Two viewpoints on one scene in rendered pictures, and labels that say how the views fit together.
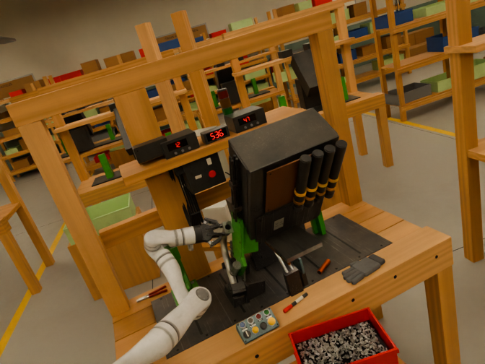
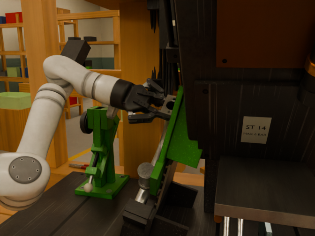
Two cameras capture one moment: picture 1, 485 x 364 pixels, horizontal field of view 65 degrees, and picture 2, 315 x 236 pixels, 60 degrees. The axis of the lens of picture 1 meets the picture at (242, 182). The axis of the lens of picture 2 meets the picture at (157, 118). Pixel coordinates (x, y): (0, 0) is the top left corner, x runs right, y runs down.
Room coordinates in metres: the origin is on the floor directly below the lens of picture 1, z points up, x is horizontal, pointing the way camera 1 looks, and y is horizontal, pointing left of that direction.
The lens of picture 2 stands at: (0.91, -0.19, 1.33)
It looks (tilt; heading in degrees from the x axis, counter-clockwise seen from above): 13 degrees down; 31
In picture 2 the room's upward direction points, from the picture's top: straight up
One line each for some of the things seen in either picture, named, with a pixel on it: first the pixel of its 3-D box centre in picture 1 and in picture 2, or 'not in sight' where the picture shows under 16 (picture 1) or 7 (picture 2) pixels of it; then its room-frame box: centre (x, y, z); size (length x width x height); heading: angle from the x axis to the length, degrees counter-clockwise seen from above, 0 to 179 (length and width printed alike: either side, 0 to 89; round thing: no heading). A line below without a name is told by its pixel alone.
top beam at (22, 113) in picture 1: (187, 62); not in sight; (1.82, 0.09, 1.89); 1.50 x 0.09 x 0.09; 106
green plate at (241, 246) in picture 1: (244, 235); (187, 129); (1.45, 0.06, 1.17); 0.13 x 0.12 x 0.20; 106
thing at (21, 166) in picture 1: (52, 123); not in sight; (10.49, 4.36, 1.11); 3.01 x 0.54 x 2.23; 97
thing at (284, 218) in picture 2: (282, 235); (260, 165); (1.46, -0.10, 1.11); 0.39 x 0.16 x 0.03; 16
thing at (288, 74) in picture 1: (338, 44); not in sight; (9.01, -2.98, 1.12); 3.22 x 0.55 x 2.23; 97
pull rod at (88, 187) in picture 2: not in sight; (90, 180); (1.47, 0.38, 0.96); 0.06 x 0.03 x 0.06; 16
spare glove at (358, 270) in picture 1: (361, 268); not in sight; (1.36, -0.38, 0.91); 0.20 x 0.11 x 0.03; 113
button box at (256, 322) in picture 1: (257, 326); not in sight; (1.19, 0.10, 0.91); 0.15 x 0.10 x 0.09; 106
